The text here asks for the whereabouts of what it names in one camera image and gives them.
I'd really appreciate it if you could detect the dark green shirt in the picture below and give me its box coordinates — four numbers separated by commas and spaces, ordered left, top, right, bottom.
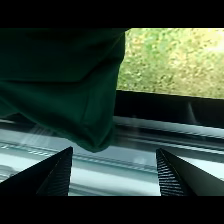
0, 27, 130, 154

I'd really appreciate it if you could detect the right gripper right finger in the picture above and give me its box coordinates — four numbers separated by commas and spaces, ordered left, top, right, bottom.
155, 147, 224, 197

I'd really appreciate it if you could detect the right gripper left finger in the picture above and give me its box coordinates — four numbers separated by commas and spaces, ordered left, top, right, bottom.
0, 146, 74, 197

